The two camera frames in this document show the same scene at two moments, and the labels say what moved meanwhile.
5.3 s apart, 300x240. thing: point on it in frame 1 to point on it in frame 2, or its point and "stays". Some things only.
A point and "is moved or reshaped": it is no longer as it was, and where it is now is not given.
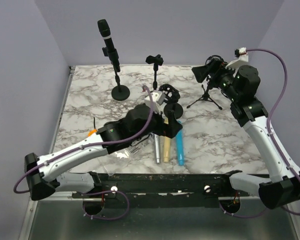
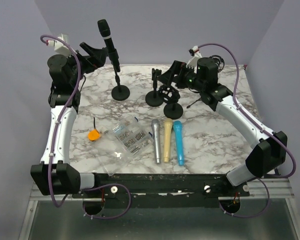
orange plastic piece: x=92 y=132 stays
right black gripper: x=215 y=67 to x=177 y=68
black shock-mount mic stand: x=171 y=96 stays
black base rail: x=198 y=190 stays
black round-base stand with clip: x=156 y=60 is moved or reshaped
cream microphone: x=167 y=149 stays
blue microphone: x=179 y=140 stays
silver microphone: x=157 y=147 stays
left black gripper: x=170 y=130 to x=98 y=56
